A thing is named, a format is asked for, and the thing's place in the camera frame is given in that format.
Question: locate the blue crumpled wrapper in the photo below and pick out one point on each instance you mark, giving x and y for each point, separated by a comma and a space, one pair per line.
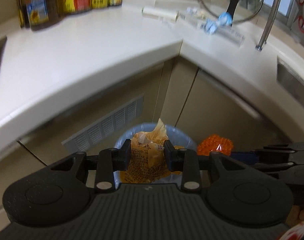
225, 19

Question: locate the blue trash bin with liner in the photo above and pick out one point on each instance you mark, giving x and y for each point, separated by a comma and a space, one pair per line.
175, 135

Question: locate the steel sink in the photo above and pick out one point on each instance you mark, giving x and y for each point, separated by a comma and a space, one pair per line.
292, 82

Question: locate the orange mesh bag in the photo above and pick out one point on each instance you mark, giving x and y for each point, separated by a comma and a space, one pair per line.
215, 143

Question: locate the red handled scissors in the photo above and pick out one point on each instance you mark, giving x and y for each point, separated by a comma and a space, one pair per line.
300, 15

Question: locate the steel kitchen faucet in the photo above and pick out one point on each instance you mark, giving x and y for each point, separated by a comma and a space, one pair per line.
269, 25

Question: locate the clear plastic toothbrush box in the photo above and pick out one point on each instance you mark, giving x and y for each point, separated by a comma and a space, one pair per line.
226, 32

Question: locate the white paper towel roll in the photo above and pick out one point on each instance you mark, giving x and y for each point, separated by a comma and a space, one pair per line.
160, 14

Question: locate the large cooking oil bottle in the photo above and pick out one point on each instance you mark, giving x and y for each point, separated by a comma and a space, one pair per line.
41, 14

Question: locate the grey cabinet vent grille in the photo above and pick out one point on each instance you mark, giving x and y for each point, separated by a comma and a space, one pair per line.
104, 127

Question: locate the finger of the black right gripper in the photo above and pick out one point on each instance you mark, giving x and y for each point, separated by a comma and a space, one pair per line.
282, 148
279, 166

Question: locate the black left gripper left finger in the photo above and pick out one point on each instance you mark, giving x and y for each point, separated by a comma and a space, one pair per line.
110, 161

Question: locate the orange snack wrapper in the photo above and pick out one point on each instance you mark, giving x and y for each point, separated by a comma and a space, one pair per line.
147, 164

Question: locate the beige left cabinet door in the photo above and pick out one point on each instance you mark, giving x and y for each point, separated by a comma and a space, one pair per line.
45, 142

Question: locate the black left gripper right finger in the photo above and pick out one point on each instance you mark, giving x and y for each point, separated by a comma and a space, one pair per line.
185, 161

